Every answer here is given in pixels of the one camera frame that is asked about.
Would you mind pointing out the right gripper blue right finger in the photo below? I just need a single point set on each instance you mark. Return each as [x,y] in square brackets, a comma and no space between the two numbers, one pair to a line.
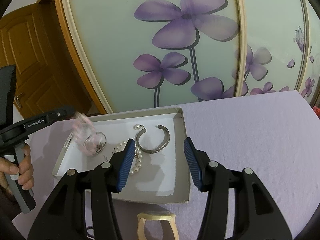
[256,216]

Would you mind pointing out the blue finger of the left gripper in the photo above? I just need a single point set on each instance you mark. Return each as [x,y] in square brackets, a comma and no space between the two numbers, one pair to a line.
[62,113]

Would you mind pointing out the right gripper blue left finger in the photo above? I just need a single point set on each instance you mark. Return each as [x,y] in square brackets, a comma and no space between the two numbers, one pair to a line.
[63,214]

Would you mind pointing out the grey cardboard jewelry tray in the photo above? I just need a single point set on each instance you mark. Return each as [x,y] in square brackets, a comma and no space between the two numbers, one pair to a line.
[142,153]

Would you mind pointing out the person's left hand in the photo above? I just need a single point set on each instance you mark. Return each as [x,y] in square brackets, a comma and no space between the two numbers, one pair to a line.
[25,170]

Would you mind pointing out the brown wooden door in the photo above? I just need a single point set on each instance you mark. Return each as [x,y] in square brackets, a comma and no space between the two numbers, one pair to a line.
[32,40]

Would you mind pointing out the thin silver bangle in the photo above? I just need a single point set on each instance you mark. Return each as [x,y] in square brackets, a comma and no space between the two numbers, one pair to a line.
[94,144]

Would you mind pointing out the small pearl earring in tray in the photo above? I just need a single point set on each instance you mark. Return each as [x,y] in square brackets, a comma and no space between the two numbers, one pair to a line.
[138,127]

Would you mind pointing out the purple tablecloth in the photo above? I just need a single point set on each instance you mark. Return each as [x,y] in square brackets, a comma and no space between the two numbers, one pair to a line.
[276,135]

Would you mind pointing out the flower-print sliding wardrobe door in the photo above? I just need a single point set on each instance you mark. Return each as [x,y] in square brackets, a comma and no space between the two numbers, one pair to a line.
[138,54]

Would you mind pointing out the metal door handle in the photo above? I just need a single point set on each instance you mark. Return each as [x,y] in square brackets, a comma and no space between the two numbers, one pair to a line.
[18,100]

